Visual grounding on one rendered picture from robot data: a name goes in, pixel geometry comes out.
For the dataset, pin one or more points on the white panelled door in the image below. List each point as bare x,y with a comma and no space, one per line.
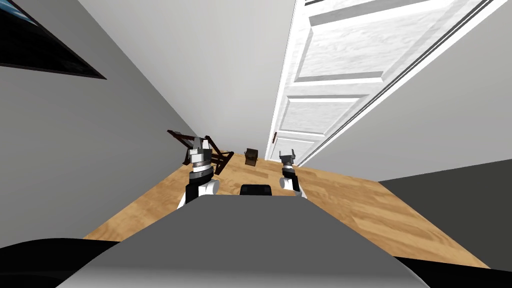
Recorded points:
340,68

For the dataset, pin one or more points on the dark framed wall picture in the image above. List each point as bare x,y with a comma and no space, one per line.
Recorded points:
36,48

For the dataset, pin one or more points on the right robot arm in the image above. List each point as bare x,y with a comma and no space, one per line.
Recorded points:
290,179

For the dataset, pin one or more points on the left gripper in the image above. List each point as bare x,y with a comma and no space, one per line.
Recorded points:
199,155

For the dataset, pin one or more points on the dark brown wooden chair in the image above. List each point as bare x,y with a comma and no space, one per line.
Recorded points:
220,159

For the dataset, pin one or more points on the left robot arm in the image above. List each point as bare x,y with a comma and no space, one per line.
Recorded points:
196,189

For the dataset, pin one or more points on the small brown box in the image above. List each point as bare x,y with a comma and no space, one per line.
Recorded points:
251,156

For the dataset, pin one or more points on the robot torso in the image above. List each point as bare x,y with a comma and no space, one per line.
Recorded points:
248,244

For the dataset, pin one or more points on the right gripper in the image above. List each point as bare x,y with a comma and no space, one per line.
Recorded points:
287,160

